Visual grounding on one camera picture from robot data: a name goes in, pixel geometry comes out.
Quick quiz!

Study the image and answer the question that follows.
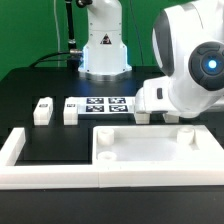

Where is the black cable bundle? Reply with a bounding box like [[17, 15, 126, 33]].
[[29, 50, 83, 69]]

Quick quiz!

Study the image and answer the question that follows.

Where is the white U-shaped obstacle fence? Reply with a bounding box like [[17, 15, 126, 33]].
[[0, 124, 224, 191]]

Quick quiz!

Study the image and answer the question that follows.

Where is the black camera stand pole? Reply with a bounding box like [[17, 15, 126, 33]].
[[65, 0, 77, 70]]

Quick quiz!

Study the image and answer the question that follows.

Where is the white desk top tray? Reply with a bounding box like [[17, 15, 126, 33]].
[[92, 125, 224, 165]]

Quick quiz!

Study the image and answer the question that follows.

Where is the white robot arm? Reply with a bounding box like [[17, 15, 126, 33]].
[[77, 0, 224, 118]]

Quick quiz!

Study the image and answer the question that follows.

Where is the fiducial marker base sheet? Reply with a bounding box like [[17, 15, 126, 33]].
[[78, 96, 134, 114]]

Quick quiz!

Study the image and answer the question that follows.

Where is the white hanging cable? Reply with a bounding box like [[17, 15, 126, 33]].
[[53, 0, 62, 68]]

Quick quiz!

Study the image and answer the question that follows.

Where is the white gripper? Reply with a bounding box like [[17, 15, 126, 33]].
[[135, 78, 172, 113]]

